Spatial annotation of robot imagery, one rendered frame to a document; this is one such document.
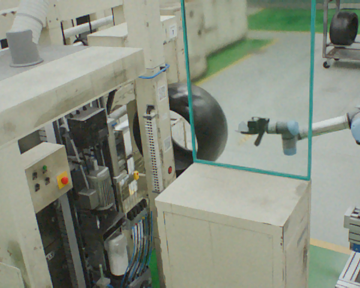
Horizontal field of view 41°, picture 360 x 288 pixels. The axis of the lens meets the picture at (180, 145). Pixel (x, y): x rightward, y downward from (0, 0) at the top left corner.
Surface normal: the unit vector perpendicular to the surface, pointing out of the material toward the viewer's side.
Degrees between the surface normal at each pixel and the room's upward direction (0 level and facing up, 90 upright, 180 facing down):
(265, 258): 90
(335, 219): 0
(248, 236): 90
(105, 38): 90
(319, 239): 0
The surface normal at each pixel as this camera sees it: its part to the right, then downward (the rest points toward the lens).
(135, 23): -0.47, 0.40
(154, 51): 0.87, 0.13
